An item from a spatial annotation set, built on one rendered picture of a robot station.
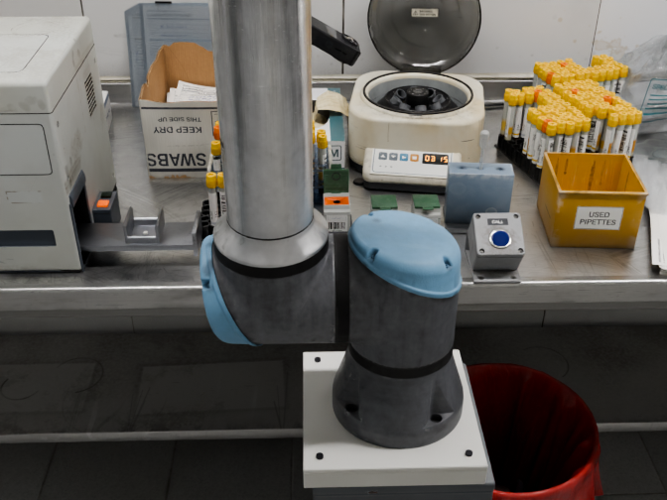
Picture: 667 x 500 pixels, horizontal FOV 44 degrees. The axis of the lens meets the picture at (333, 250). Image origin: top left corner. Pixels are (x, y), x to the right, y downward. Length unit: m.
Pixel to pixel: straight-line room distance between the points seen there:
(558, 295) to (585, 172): 0.25
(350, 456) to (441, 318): 0.18
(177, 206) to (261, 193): 0.67
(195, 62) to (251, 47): 1.02
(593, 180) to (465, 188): 0.23
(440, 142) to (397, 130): 0.08
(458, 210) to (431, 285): 0.52
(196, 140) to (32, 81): 0.40
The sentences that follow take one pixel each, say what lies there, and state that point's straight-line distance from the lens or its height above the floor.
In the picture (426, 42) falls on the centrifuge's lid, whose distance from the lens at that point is 1.71.
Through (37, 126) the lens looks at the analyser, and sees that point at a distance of 1.18.
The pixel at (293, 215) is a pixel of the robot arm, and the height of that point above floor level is 1.18.
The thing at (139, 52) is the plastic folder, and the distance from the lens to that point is 1.79.
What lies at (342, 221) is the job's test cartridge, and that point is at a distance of 1.26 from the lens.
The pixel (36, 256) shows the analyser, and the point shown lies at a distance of 1.29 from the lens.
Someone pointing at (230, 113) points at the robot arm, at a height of 1.28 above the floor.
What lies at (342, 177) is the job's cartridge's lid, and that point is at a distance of 1.28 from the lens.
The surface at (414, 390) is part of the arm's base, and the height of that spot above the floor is 0.97.
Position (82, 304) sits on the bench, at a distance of 1.27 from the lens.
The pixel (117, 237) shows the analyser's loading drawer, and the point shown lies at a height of 0.92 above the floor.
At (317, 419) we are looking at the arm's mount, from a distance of 0.96.
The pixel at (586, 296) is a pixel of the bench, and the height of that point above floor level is 0.85.
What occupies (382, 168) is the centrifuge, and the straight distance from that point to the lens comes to 1.44.
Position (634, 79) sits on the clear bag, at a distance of 1.75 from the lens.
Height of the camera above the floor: 1.58
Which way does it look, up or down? 33 degrees down
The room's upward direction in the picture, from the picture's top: straight up
